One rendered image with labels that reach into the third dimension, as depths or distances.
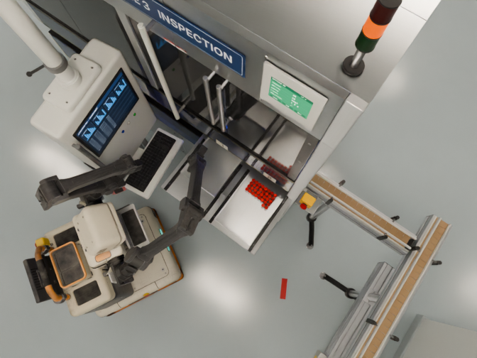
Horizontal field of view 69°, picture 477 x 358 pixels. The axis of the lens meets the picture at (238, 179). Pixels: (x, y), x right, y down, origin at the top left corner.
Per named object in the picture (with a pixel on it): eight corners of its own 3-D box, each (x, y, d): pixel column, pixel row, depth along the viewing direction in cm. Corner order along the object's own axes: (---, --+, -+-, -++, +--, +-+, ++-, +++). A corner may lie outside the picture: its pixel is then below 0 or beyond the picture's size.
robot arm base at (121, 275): (109, 263, 170) (118, 287, 167) (118, 257, 166) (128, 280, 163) (123, 259, 177) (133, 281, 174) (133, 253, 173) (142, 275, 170)
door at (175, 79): (160, 88, 194) (127, 11, 137) (227, 133, 187) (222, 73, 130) (159, 89, 194) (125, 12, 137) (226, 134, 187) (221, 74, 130)
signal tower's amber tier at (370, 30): (369, 18, 83) (376, 2, 78) (387, 28, 82) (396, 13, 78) (358, 32, 82) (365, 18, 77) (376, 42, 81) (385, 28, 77)
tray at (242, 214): (248, 175, 215) (248, 173, 212) (282, 199, 211) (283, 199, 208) (214, 219, 208) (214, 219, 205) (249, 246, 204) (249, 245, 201)
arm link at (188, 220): (182, 221, 142) (201, 233, 147) (187, 198, 153) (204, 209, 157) (121, 264, 164) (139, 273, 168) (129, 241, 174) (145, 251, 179)
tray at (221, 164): (214, 131, 223) (214, 129, 219) (247, 154, 219) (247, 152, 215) (181, 173, 216) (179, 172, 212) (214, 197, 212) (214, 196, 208)
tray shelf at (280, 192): (208, 128, 225) (207, 127, 224) (299, 190, 215) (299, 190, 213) (161, 187, 215) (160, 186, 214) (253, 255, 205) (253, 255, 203)
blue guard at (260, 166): (43, 22, 230) (27, 1, 213) (289, 190, 201) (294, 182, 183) (42, 23, 230) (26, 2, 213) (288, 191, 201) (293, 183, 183)
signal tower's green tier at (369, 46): (361, 32, 88) (368, 18, 83) (378, 41, 87) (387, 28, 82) (351, 45, 87) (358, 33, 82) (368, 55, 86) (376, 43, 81)
